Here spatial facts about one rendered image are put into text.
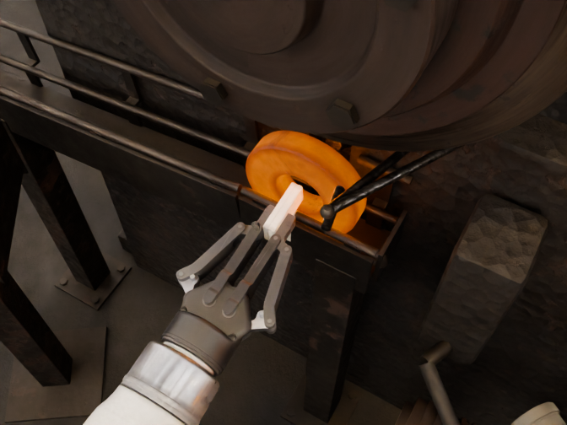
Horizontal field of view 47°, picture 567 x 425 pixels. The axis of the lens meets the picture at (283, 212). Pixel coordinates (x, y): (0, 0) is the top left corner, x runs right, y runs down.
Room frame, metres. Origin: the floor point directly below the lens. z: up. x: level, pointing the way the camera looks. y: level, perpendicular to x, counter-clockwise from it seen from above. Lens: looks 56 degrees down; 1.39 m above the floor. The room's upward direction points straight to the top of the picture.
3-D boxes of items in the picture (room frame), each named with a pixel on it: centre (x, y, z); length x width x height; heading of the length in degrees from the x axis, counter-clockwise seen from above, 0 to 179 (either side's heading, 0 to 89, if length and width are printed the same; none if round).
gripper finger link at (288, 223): (0.39, -0.01, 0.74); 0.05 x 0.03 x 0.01; 150
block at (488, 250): (0.37, -0.24, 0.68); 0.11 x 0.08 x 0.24; 150
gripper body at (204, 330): (0.29, 0.08, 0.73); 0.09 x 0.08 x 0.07; 150
